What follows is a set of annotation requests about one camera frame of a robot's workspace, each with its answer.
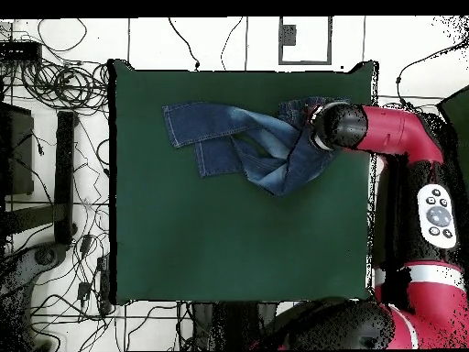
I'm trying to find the blue denim jeans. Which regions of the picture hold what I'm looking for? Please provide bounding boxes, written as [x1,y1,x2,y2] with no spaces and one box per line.
[161,95,351,197]

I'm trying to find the black flat box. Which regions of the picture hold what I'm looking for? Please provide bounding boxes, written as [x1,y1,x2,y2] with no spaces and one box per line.
[0,40,43,63]

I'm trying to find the dark green table cloth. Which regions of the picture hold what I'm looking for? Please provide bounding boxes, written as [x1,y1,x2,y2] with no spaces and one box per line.
[107,58,378,305]

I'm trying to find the black stand bar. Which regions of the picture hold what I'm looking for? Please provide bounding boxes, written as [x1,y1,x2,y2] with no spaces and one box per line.
[53,110,79,246]

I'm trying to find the dark grey chair base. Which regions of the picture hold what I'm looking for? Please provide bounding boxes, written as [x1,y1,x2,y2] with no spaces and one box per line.
[0,241,69,351]

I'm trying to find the large black case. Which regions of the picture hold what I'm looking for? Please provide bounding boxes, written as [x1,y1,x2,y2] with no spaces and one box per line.
[0,103,35,196]

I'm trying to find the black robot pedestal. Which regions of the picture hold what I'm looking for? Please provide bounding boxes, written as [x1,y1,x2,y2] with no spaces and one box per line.
[190,301,279,351]

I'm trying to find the black cable with plug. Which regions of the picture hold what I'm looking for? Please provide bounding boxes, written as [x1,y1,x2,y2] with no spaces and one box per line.
[168,16,202,72]

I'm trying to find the grey rectangular frame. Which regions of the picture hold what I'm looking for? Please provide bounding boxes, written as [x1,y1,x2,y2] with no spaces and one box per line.
[278,16,333,66]

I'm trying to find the coil of black cables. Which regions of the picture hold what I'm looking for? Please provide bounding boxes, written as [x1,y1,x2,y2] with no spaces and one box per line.
[19,60,111,111]

